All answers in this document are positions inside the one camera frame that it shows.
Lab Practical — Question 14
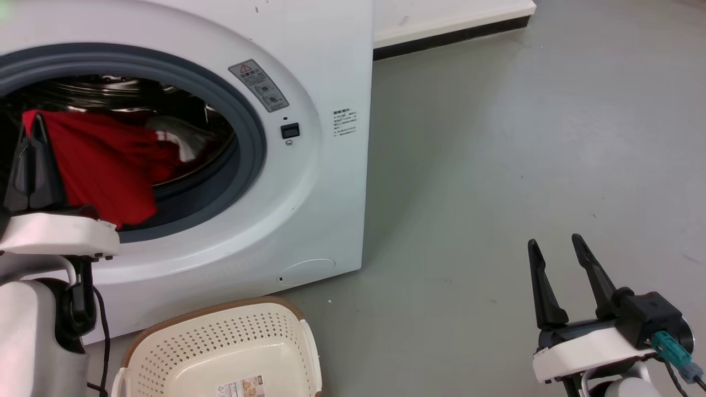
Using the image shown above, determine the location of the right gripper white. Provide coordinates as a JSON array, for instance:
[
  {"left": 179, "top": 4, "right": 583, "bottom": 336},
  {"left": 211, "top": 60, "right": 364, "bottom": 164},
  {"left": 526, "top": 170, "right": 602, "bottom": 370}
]
[{"left": 527, "top": 233, "right": 658, "bottom": 385}]

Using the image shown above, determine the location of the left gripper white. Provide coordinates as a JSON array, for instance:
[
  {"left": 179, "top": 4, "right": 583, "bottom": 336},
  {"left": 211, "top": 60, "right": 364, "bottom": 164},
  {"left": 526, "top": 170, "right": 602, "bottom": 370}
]
[{"left": 0, "top": 112, "right": 120, "bottom": 259}]

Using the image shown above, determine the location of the red garment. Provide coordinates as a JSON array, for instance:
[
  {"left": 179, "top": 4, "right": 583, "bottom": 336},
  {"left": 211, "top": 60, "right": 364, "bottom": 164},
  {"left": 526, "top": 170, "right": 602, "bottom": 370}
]
[{"left": 22, "top": 109, "right": 184, "bottom": 228}]

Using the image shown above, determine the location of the cream perforated laundry basket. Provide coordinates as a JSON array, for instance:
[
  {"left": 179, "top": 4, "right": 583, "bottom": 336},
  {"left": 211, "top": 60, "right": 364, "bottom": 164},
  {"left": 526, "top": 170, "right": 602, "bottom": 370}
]
[{"left": 111, "top": 296, "right": 324, "bottom": 397}]

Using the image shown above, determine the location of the white front-load washing machine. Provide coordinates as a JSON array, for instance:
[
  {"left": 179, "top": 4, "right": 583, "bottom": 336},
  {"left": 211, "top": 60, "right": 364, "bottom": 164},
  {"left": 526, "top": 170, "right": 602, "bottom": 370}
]
[{"left": 0, "top": 0, "right": 375, "bottom": 345}]

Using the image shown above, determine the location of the printed label on basket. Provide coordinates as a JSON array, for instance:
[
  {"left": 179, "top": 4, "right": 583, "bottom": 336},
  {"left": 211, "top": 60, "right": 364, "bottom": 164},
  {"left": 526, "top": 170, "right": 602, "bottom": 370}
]
[{"left": 216, "top": 374, "right": 266, "bottom": 397}]

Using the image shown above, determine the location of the white grey garment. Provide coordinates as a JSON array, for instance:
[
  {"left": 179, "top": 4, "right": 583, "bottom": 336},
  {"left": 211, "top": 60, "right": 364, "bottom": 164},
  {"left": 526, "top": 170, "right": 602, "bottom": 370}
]
[{"left": 145, "top": 115, "right": 209, "bottom": 164}]

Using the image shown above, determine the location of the white platform with black base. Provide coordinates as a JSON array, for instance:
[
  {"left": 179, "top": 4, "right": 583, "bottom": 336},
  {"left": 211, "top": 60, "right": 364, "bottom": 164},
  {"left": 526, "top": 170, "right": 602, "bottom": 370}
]
[{"left": 373, "top": 0, "right": 537, "bottom": 61}]

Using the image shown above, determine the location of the teal cable connector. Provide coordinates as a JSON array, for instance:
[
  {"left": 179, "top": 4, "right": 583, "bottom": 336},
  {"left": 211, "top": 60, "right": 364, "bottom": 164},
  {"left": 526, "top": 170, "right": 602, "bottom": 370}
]
[{"left": 650, "top": 330, "right": 693, "bottom": 369}]

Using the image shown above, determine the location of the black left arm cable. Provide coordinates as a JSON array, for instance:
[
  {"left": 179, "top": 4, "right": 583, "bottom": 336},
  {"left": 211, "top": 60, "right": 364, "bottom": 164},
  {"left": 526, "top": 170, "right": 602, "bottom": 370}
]
[{"left": 85, "top": 286, "right": 111, "bottom": 397}]

